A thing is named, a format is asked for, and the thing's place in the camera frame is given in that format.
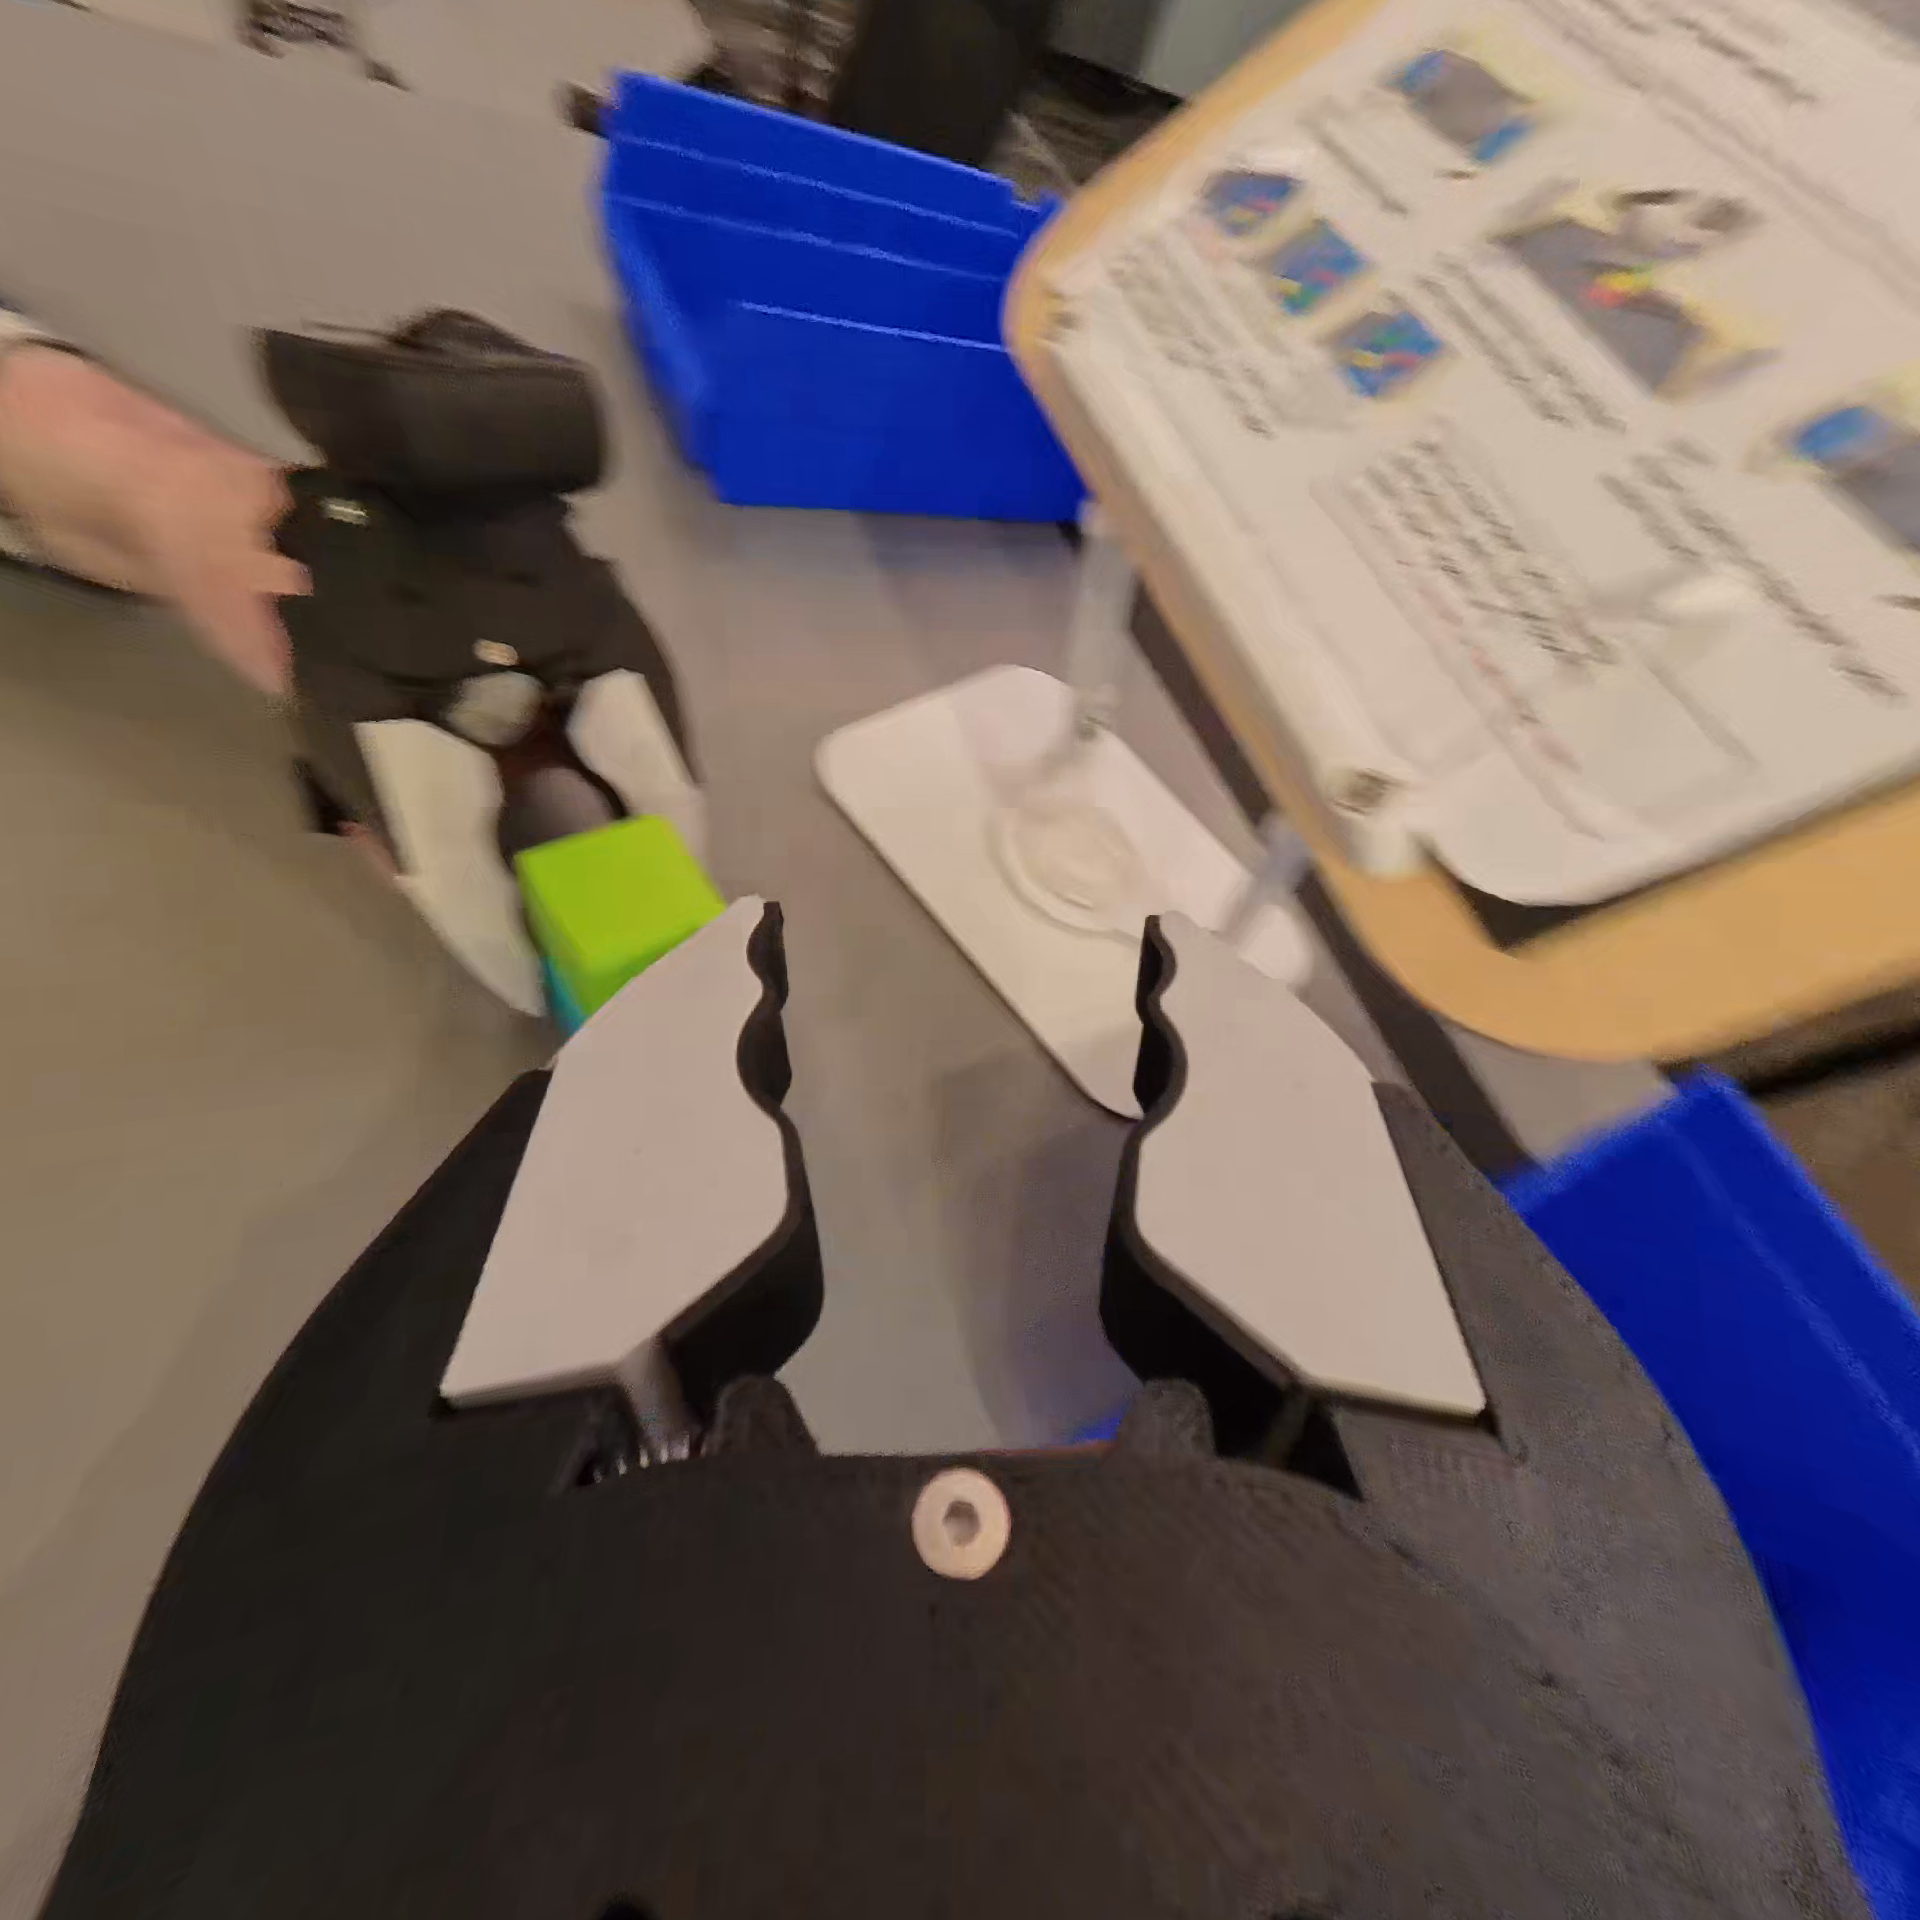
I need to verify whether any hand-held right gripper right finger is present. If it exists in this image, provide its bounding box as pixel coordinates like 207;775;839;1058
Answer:
1097;914;1488;1469

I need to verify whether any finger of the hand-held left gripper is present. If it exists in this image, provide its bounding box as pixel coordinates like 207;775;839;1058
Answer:
567;668;708;858
351;718;551;1023

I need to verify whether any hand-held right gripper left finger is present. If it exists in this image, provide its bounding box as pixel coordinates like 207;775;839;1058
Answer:
436;898;825;1464

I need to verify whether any green cube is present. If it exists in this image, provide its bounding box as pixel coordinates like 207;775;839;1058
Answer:
512;814;730;1023

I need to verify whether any blue plastic bin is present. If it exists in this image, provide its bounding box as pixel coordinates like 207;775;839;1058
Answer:
601;70;1090;526
1072;1068;1920;1920

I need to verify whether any grey desk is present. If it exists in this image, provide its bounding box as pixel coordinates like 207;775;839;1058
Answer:
0;0;1681;1920

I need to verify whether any person's left hand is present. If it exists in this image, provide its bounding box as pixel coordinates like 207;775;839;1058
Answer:
0;344;314;695

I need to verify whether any white document stand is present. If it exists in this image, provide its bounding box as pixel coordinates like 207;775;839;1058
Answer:
813;0;1920;1119

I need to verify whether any printed instruction sheet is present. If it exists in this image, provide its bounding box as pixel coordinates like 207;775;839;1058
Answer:
1049;0;1920;910

